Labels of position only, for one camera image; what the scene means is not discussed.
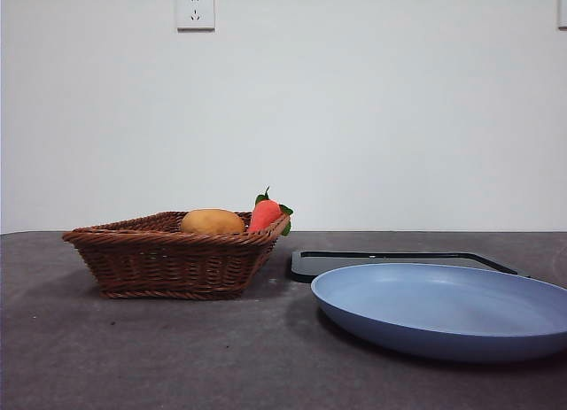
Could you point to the light blue plate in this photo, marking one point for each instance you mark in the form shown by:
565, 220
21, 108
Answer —
425, 304

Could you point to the orange carrot with green leaves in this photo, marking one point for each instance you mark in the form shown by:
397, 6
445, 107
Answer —
263, 215

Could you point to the black rectangular tray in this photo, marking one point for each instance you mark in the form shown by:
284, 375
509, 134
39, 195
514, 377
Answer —
305, 268

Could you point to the yellow-brown potato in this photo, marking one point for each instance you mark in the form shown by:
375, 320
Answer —
212, 222

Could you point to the brown wicker basket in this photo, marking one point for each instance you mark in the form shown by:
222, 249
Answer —
168, 264

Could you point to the white wall socket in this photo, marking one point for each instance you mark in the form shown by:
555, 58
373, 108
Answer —
196, 10

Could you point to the white wall plate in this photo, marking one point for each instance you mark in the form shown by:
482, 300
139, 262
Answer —
562, 9

